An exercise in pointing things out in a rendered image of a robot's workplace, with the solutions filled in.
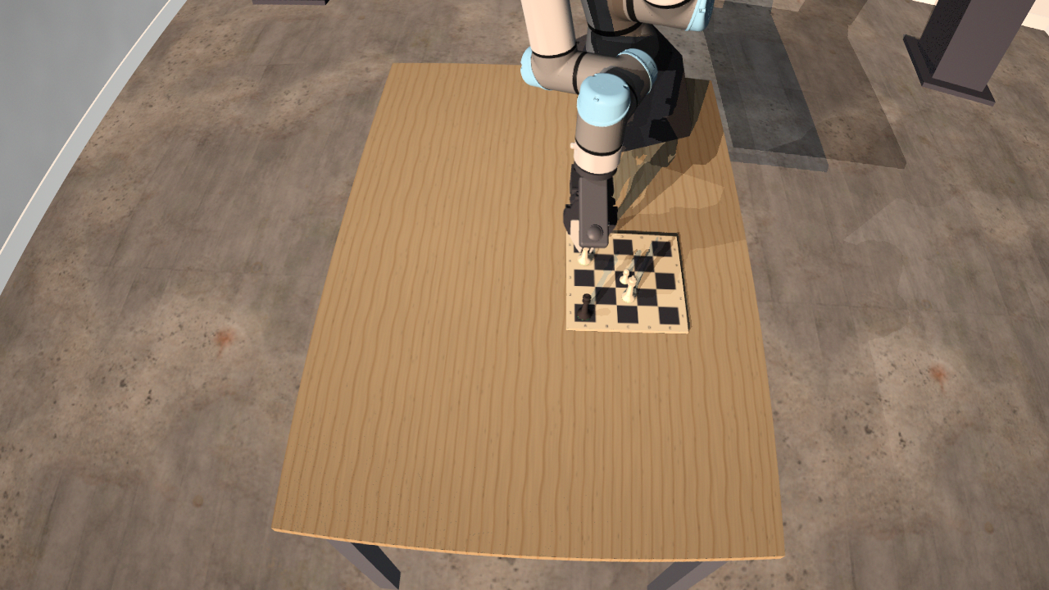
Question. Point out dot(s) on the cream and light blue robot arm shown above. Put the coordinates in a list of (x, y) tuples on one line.
[(621, 29)]

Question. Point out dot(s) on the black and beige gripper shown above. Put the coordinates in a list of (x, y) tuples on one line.
[(571, 213)]

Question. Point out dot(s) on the black and cream chessboard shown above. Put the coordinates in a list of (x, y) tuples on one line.
[(659, 306)]

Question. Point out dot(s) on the black chess piece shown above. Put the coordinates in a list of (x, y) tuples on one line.
[(584, 313)]

